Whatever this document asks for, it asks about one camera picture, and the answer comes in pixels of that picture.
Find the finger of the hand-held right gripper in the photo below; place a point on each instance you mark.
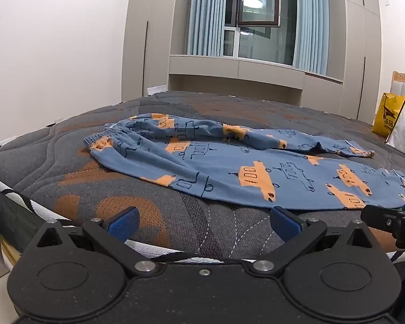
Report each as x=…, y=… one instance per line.
x=381, y=216

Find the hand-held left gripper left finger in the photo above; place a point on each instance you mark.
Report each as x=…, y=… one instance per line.
x=123, y=224

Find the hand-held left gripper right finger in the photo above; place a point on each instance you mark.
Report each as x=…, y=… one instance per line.
x=283, y=224

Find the blue pants with orange cars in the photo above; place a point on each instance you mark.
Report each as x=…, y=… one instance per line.
x=222, y=162

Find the grey quilted mattress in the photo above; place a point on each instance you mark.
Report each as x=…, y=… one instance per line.
x=87, y=162

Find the yellow bag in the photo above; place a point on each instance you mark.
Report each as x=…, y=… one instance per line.
x=386, y=114

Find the wooden padded headboard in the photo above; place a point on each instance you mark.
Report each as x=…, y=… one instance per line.
x=401, y=86

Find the beige window seat cabinet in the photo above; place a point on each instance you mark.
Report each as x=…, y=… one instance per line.
x=243, y=77

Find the light blue curtain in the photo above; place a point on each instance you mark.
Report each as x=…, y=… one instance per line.
x=312, y=20
x=207, y=13

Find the window with open sash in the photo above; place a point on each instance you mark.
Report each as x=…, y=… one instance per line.
x=260, y=13

